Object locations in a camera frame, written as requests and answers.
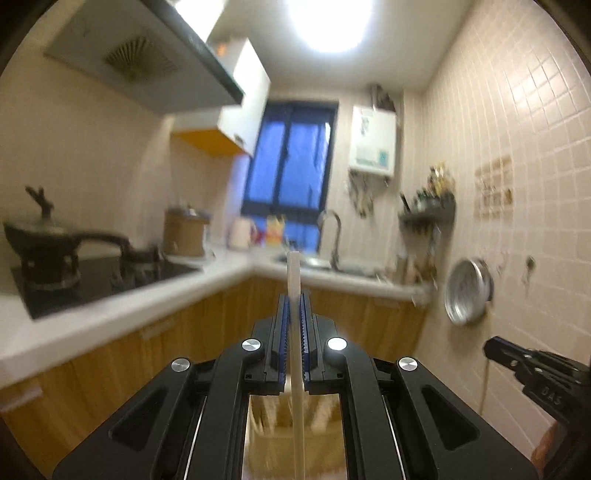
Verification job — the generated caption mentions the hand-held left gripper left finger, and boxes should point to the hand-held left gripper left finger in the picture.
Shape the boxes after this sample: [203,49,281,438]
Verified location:
[51,292,291,480]

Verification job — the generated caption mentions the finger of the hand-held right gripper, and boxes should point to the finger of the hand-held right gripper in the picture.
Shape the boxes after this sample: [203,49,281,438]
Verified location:
[483,336,536,377]

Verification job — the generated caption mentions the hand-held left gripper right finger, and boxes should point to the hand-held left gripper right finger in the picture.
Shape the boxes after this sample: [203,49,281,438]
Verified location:
[300,292,541,480]

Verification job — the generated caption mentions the pale wooden chopstick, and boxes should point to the pale wooden chopstick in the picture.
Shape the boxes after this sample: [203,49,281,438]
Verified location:
[286,251,308,480]

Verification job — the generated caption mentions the beige plastic utensil basket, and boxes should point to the beige plastic utensil basket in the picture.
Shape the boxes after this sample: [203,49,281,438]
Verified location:
[247,394,347,480]

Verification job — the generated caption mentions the hanging kitchen utensils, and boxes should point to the hanging kitchen utensils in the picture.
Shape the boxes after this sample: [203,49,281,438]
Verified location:
[425,222,445,283]

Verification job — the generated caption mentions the person's right hand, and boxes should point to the person's right hand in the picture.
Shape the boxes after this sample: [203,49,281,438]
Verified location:
[531,421,573,478]

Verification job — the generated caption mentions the steel kitchen sink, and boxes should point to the steel kitchen sink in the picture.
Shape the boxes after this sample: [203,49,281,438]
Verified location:
[277,253,384,278]

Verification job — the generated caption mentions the round metal steamer tray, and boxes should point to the round metal steamer tray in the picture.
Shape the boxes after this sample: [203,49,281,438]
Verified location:
[444,258,495,327]

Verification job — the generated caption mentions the steel kitchen faucet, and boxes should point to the steel kitchen faucet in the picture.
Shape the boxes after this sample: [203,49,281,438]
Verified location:
[316,210,343,271]

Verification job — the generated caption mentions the yellow detergent bottle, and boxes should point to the yellow detergent bottle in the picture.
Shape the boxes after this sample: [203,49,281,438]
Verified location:
[265,215,286,245]

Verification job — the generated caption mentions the white electric kettle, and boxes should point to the white electric kettle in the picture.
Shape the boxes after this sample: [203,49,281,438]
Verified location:
[228,217,258,251]

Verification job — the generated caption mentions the beige rice cooker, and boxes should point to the beige rice cooker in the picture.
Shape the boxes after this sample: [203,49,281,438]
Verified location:
[163,205,213,258]

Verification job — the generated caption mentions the white kitchen countertop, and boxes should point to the white kitchen countertop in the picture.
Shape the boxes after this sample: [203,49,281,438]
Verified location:
[0,244,435,376]

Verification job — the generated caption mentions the water heater pipes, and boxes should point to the water heater pipes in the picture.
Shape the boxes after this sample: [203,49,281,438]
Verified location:
[346,171,393,219]

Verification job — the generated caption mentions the dark framed window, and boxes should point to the dark framed window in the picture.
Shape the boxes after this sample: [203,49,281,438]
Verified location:
[242,100,340,254]

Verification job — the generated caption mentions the wooden base cabinets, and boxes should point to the wooden base cabinets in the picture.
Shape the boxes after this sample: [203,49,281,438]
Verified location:
[0,274,428,477]

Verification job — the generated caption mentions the row of condiment bottles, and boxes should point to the row of condiment bottles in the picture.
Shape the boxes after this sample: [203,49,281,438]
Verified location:
[416,164,455,204]

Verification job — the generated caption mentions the black gas stove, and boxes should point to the black gas stove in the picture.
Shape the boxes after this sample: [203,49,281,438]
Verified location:
[10,249,204,321]

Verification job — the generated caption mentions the metal exhaust pipe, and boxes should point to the metal exhaust pipe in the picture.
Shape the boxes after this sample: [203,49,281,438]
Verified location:
[367,83,398,112]

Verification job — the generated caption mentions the black wok with lid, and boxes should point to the black wok with lid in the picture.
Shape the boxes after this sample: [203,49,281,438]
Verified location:
[4,185,132,280]

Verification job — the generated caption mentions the round ceiling light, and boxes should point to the round ceiling light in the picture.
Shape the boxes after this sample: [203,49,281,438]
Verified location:
[285,0,376,54]

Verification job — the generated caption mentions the grey range hood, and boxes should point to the grey range hood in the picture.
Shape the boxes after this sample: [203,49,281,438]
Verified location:
[44,0,245,116]

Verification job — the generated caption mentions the grey wall spice rack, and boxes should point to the grey wall spice rack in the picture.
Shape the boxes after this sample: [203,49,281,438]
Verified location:
[398,191,457,230]

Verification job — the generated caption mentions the white wall water heater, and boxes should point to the white wall water heater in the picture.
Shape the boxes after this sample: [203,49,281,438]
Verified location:
[347,105,399,177]

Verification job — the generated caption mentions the white and yellow wall cabinet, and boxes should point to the white and yellow wall cabinet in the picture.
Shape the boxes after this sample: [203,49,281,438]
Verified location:
[172,37,271,158]

